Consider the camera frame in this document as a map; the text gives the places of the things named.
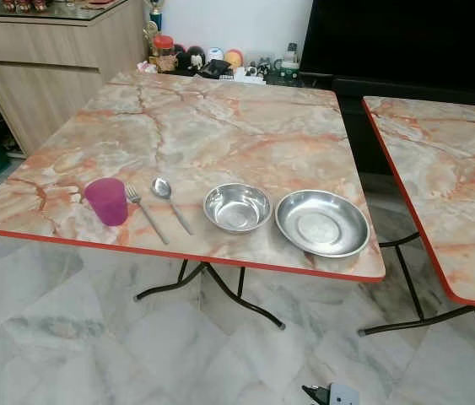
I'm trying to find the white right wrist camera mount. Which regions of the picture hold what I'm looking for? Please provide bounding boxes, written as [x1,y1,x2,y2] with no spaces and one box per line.
[328,383,361,405]

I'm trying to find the black television screen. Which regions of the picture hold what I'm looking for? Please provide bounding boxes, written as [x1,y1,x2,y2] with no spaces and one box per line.
[300,0,475,86]

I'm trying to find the small white figurines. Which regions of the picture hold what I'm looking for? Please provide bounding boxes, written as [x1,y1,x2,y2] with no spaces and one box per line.
[235,63,268,82]

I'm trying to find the black round ornament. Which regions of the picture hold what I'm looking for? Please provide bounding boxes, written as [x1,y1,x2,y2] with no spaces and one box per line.
[185,46,208,71]

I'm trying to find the black pouch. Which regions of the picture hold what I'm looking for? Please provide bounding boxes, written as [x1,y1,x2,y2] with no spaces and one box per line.
[197,59,236,80]

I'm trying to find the small steel bowl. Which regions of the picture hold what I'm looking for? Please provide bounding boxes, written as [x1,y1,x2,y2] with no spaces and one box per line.
[203,182,273,234]

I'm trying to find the orange round ornament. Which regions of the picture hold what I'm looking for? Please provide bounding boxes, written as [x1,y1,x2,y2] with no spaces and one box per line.
[224,49,246,69]

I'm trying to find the jar with red lid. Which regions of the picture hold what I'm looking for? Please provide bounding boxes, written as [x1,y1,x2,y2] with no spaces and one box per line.
[154,34,178,73]

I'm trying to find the gold and blue trophy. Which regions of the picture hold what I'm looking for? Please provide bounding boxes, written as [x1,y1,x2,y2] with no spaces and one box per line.
[148,0,166,34]

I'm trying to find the large shallow steel dish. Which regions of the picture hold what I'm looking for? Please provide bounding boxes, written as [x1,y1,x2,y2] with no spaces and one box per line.
[275,189,371,259]

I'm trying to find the dark green box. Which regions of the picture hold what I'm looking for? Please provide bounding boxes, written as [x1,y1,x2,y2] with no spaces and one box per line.
[267,67,302,86]

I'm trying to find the clear bottle with dark cap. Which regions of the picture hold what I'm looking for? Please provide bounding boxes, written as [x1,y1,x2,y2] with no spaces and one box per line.
[283,42,300,71]

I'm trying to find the purple plastic cup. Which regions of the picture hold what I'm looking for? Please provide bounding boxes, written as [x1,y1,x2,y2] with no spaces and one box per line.
[84,176,129,227]

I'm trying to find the steel spoon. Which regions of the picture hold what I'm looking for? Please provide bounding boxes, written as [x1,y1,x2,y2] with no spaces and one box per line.
[151,176,194,236]

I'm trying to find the light wooden cabinet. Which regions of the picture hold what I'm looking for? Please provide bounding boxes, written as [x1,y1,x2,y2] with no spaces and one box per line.
[0,0,150,158]

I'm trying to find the steel fork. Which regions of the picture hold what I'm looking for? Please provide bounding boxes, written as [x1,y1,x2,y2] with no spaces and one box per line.
[125,184,171,246]

